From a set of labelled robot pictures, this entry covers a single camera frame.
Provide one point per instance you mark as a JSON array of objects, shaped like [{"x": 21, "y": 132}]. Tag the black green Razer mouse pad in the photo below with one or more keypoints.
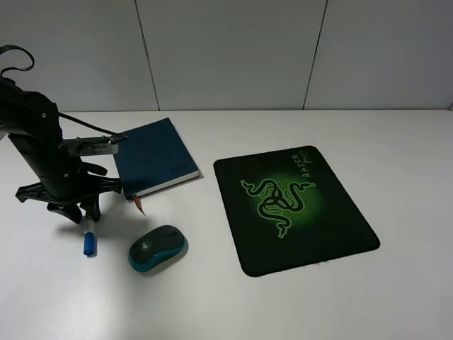
[{"x": 287, "y": 209}]

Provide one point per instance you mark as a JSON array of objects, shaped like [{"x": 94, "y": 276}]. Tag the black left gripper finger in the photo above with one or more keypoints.
[
  {"x": 72, "y": 212},
  {"x": 91, "y": 207}
]

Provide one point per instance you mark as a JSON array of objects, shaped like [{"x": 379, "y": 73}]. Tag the grey teal computer mouse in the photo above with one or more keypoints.
[{"x": 156, "y": 247}]

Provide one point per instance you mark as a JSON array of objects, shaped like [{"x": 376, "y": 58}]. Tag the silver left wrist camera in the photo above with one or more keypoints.
[{"x": 93, "y": 146}]

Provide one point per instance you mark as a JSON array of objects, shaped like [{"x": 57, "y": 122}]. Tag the blue white marker pen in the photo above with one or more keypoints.
[{"x": 89, "y": 237}]

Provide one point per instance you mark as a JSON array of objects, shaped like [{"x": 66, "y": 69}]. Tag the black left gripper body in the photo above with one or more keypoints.
[{"x": 64, "y": 179}]

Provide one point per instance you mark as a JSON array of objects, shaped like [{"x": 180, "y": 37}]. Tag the dark blue notebook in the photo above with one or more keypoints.
[{"x": 151, "y": 159}]

